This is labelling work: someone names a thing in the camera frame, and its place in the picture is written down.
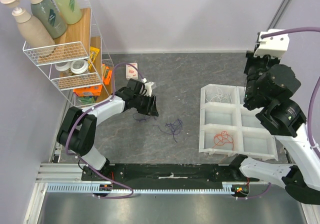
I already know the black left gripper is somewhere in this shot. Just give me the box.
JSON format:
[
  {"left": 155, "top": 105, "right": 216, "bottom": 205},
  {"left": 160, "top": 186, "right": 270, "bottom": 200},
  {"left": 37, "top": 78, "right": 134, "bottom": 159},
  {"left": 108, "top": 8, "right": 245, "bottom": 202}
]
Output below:
[{"left": 133, "top": 92, "right": 159, "bottom": 117}]

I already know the purple thin cable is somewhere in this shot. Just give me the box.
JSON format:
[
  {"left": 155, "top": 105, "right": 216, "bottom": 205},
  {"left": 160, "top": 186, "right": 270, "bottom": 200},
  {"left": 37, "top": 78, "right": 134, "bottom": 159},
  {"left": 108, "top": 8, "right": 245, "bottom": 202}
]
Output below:
[{"left": 132, "top": 112, "right": 184, "bottom": 144}]

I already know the white thin cable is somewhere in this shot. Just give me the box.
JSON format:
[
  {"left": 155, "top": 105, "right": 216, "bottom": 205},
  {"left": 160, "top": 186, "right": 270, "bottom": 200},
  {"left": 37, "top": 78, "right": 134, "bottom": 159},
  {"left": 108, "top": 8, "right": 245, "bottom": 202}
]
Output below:
[{"left": 205, "top": 87, "right": 233, "bottom": 104}]

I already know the orange thin cable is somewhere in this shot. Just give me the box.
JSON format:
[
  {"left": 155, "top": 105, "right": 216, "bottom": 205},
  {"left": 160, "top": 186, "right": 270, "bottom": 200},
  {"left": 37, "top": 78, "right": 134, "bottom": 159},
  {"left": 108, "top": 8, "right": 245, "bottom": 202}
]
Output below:
[{"left": 212, "top": 130, "right": 235, "bottom": 151}]

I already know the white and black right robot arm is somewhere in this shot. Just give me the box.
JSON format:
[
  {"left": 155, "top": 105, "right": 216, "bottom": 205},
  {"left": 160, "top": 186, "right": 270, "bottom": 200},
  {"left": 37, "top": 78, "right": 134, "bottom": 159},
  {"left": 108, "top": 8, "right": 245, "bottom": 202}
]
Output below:
[{"left": 229, "top": 50, "right": 320, "bottom": 205}]

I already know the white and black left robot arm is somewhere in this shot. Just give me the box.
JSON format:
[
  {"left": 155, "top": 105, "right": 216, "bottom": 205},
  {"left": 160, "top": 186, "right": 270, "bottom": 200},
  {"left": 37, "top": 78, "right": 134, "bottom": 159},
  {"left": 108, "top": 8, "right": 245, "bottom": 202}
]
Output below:
[{"left": 56, "top": 79, "right": 159, "bottom": 181}]

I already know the white and red small box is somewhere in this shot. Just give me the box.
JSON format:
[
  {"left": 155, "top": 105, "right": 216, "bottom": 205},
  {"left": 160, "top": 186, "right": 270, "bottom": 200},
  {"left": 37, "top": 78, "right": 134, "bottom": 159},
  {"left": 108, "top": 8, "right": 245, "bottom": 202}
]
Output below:
[{"left": 125, "top": 62, "right": 139, "bottom": 81}]

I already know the orange box on shelf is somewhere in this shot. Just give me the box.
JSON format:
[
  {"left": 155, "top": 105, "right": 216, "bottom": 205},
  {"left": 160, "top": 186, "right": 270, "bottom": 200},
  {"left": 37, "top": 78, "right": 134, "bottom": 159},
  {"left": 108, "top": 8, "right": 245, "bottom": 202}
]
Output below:
[{"left": 102, "top": 64, "right": 112, "bottom": 85}]

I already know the orange flat package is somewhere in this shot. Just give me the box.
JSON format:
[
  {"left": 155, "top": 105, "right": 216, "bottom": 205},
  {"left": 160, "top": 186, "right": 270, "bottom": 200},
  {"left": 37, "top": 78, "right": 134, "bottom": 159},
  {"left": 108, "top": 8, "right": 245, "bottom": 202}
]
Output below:
[{"left": 73, "top": 84, "right": 103, "bottom": 97}]

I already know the white compartment organizer tray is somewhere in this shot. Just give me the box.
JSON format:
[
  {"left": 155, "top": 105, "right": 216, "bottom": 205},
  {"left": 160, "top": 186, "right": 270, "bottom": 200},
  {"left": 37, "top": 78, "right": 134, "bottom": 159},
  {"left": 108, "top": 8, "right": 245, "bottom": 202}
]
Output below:
[{"left": 198, "top": 84, "right": 279, "bottom": 161}]

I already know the green box on shelf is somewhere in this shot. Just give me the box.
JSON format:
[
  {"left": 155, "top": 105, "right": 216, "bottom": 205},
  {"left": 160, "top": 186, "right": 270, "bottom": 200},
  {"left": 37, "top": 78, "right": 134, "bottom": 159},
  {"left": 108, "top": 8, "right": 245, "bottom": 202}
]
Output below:
[{"left": 78, "top": 96, "right": 98, "bottom": 105}]

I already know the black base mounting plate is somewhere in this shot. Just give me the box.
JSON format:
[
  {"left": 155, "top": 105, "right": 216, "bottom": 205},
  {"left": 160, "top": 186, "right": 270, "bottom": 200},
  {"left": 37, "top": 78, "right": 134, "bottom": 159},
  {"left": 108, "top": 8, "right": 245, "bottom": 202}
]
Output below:
[{"left": 80, "top": 162, "right": 261, "bottom": 185}]

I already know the yellow snack packet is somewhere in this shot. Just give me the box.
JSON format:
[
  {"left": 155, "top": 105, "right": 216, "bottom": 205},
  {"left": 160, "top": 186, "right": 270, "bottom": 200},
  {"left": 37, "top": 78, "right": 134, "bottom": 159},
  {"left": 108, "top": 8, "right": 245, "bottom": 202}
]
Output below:
[{"left": 87, "top": 46, "right": 100, "bottom": 70}]

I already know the light green bottle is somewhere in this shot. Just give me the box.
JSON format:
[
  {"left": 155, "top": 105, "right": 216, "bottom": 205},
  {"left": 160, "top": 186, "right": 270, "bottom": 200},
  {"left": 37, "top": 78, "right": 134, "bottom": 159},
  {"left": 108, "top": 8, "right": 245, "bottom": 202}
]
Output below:
[{"left": 54, "top": 0, "right": 82, "bottom": 25}]

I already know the beige pump bottle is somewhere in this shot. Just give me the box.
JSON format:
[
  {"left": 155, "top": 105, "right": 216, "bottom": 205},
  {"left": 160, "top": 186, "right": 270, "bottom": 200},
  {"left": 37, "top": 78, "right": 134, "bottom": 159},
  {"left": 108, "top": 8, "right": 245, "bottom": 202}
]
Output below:
[{"left": 0, "top": 0, "right": 55, "bottom": 57}]

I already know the dark green pump bottle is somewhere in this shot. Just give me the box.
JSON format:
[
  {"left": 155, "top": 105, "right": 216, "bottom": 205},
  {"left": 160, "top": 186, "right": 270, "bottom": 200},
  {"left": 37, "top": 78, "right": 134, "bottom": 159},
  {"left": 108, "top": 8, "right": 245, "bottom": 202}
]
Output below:
[{"left": 29, "top": 0, "right": 67, "bottom": 39}]

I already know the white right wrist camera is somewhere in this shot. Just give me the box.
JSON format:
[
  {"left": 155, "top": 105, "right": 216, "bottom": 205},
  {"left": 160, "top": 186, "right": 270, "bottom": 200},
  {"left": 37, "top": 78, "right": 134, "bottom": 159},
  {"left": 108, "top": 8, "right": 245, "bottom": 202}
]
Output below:
[{"left": 253, "top": 29, "right": 290, "bottom": 60}]

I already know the white wire shelf rack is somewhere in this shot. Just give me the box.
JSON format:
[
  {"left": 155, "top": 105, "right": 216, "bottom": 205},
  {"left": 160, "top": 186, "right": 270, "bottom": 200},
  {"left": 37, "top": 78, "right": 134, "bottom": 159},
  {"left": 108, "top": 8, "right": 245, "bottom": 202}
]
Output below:
[{"left": 22, "top": 0, "right": 114, "bottom": 108}]

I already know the slotted white cable duct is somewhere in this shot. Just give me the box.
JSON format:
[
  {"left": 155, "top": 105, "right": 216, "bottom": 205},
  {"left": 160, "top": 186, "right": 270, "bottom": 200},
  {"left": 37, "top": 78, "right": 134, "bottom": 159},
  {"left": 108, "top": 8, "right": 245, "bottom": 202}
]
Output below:
[{"left": 46, "top": 181, "right": 247, "bottom": 195}]

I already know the aluminium frame rail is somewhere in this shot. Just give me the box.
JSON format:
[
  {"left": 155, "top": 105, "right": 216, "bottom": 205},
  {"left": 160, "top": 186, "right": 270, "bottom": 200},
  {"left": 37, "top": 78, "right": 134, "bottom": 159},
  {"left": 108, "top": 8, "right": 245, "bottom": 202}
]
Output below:
[{"left": 36, "top": 163, "right": 83, "bottom": 183}]

